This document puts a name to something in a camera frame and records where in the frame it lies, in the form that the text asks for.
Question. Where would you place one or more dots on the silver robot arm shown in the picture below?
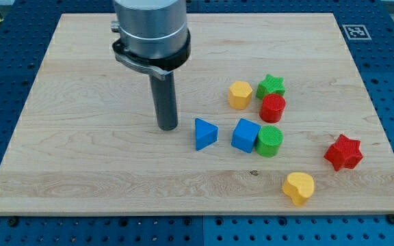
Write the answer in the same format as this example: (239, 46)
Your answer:
(154, 38)

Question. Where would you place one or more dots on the blue triangle block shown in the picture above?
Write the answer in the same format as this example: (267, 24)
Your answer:
(205, 133)

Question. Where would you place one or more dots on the blue cube block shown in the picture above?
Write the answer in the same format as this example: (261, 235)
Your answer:
(244, 135)

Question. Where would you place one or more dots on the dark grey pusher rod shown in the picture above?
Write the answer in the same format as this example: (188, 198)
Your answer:
(164, 98)

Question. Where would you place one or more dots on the yellow hexagon block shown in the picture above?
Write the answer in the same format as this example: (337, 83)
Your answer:
(239, 95)

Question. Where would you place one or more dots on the green cylinder block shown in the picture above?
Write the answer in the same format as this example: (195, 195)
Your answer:
(269, 141)

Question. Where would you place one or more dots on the wooden board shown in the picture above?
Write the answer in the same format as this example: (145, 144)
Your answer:
(87, 141)

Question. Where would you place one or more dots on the red cylinder block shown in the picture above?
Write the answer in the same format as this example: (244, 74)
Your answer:
(272, 108)

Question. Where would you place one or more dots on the green star block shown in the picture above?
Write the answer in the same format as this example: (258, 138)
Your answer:
(270, 85)

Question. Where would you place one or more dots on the yellow heart block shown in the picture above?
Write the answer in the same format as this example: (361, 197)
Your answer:
(299, 186)

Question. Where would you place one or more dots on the red star block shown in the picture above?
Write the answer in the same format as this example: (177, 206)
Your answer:
(344, 153)

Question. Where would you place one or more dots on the white fiducial marker tag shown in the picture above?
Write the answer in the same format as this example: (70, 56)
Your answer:
(356, 32)

